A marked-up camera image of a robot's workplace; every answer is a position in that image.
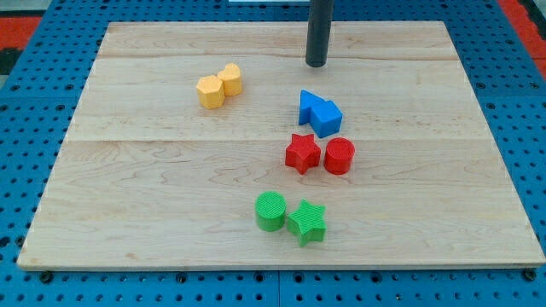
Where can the yellow heart block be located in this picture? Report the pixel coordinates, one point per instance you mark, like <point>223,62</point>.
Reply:
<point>231,77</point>

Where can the yellow hexagon block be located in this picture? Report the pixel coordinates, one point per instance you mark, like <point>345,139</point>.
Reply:
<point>210,90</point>

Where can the red star block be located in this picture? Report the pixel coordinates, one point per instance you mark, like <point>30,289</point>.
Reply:
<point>302,153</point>

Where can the green cylinder block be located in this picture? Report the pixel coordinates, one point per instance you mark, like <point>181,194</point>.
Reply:
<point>270,210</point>

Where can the blue cube block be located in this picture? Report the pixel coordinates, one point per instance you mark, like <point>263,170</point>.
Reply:
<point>326,119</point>

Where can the blue triangle block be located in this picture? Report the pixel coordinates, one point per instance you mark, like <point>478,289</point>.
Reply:
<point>307,100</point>

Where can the red cylinder block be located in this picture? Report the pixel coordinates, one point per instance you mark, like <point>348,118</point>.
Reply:
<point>339,155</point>

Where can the light wooden board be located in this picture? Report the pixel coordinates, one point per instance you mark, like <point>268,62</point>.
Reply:
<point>147,179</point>

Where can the green star block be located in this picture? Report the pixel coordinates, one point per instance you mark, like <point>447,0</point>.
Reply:
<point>307,223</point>

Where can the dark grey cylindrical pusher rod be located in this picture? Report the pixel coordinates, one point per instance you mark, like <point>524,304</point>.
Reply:
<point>318,32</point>

